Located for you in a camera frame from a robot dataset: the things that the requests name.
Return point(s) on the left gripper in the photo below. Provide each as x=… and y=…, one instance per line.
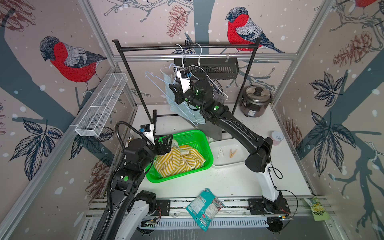
x=167, y=146

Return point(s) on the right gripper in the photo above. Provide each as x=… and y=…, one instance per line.
x=180, y=95

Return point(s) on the yellow striped towel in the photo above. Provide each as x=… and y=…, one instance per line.
x=179, y=160

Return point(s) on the light blue wire hanger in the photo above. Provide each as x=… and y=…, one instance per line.
x=159, y=82

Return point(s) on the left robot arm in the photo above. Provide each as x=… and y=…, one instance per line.
x=126, y=205

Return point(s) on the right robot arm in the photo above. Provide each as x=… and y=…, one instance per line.
x=258, y=161

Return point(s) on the light blue towel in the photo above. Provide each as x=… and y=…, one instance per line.
x=183, y=110

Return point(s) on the green plastic basket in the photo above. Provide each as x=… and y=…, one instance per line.
x=197, y=140

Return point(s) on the dark grey towel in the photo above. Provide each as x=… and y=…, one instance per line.
x=214, y=129

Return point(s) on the white plastic tray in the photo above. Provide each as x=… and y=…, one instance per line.
x=228, y=153

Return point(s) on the black clothes rack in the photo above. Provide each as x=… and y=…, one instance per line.
x=153, y=118

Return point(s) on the teal snack packet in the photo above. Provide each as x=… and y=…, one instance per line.
x=204, y=208

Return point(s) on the silver rice cooker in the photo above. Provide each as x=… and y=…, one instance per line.
x=255, y=100

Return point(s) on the pink cup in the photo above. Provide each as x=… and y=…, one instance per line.
x=277, y=137

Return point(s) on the green yellow label card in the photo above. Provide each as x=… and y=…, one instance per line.
x=318, y=211

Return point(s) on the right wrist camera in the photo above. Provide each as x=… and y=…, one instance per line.
x=184, y=76

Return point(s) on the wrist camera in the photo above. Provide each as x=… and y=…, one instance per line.
x=148, y=131
x=184, y=76

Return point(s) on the white wire hanger front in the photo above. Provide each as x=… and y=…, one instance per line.
x=192, y=81

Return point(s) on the white wire hanger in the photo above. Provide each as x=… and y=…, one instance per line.
x=192, y=81
x=218, y=92

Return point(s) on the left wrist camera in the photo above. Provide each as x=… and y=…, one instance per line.
x=148, y=131

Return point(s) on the black perforated wall basket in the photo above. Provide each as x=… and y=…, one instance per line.
x=216, y=68

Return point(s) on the white wire hanger rear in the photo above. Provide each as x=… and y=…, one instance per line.
x=218, y=92

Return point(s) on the white wire mesh shelf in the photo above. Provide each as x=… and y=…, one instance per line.
x=95, y=118

